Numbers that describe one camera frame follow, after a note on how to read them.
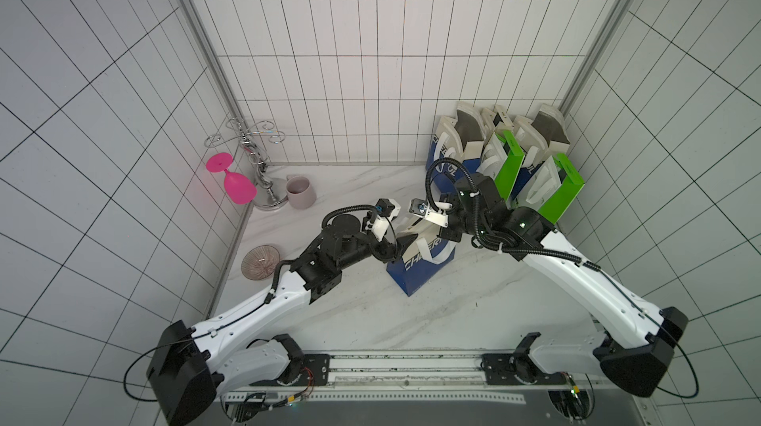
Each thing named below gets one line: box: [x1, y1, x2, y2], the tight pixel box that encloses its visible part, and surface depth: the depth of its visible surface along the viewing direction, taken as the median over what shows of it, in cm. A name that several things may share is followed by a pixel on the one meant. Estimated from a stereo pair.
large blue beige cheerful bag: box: [426, 101, 486, 194], surface depth 100 cm
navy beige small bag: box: [480, 105, 516, 136], surface depth 99 cm
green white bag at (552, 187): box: [511, 153, 585, 225], surface depth 86 cm
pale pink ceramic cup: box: [285, 174, 318, 211], surface depth 108 cm
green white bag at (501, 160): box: [475, 129, 526, 205], surface depth 93 cm
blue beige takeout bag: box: [510, 104, 571, 199], surface depth 99 cm
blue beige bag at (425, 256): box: [386, 218, 456, 298], surface depth 76 cm
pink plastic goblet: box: [206, 152, 258, 206], surface depth 89 cm
